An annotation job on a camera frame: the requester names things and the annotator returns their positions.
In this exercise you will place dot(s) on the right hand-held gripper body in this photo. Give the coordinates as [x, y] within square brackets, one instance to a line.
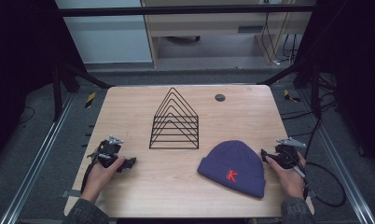
[287, 155]

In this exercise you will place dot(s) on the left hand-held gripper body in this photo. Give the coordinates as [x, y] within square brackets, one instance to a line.
[108, 151]

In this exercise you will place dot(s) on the person's right hand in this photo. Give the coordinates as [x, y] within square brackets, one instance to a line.
[288, 180]

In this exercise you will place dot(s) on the person's left hand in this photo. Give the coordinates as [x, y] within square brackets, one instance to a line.
[98, 180]

